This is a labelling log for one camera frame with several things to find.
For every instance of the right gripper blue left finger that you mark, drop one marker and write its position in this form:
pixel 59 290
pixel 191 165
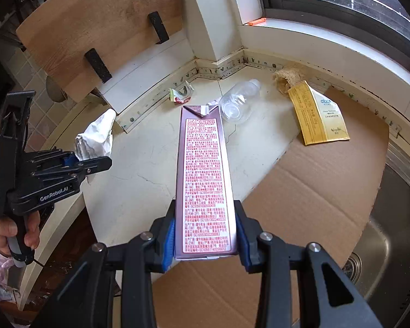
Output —
pixel 163 244

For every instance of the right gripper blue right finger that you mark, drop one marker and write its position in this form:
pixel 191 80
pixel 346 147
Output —
pixel 247 239

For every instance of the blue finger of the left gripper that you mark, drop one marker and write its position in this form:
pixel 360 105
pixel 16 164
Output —
pixel 90 166
pixel 70 160

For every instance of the white green wrapper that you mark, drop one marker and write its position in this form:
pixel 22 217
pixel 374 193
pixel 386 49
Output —
pixel 96 140

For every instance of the pink carton box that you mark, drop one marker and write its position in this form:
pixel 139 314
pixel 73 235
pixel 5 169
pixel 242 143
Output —
pixel 205 225

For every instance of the clear saline solution bottle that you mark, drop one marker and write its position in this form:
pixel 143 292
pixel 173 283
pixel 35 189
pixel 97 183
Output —
pixel 237 104

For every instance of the yellow white atomy box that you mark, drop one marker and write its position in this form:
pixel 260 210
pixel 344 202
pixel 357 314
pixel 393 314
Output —
pixel 319 117

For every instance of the person left hand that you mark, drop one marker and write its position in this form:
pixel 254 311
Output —
pixel 8 229

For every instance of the flat brown cardboard sheet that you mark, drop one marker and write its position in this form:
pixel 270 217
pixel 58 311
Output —
pixel 307 215

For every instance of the small green pink paper wrapper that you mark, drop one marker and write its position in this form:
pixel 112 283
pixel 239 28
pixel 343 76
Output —
pixel 182 94

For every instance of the wooden cutting board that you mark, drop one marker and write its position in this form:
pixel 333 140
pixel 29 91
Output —
pixel 60 33

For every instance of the stainless steel sink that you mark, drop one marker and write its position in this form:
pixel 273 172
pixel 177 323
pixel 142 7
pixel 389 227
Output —
pixel 379 265

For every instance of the natural loofah sponge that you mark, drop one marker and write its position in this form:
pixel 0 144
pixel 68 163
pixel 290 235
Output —
pixel 287 77

